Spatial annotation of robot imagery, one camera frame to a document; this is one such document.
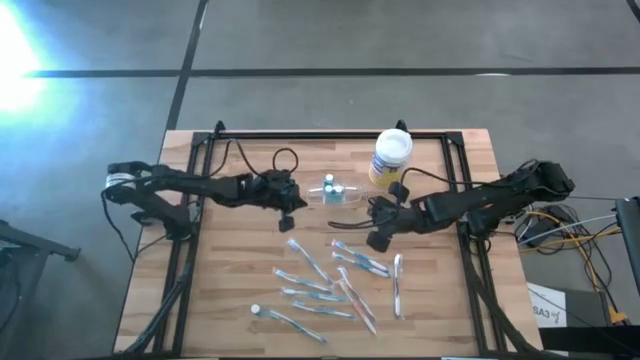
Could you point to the white paper sign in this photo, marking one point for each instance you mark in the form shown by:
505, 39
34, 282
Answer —
547, 307

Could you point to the orange white toothbrush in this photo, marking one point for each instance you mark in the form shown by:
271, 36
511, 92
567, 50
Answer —
357, 306

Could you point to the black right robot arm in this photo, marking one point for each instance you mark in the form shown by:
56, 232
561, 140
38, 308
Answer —
475, 205

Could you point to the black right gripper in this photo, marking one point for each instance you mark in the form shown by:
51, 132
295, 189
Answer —
402, 220

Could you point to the black floor stand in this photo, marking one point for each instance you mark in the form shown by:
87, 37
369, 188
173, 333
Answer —
35, 242

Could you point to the black power adapter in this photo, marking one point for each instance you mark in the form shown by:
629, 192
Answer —
542, 232

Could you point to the dark laptop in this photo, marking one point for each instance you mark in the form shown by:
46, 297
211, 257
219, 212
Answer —
630, 240

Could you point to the dark grey white toothbrush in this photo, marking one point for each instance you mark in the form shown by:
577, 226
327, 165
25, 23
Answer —
356, 292

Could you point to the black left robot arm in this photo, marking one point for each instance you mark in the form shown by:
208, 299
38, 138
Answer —
200, 185

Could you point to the clear acrylic organizer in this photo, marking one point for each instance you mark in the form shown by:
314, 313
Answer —
357, 196

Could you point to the yellow Lysol wipes canister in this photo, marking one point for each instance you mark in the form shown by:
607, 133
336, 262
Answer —
391, 155

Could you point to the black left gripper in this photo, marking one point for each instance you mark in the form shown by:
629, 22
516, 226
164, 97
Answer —
265, 190

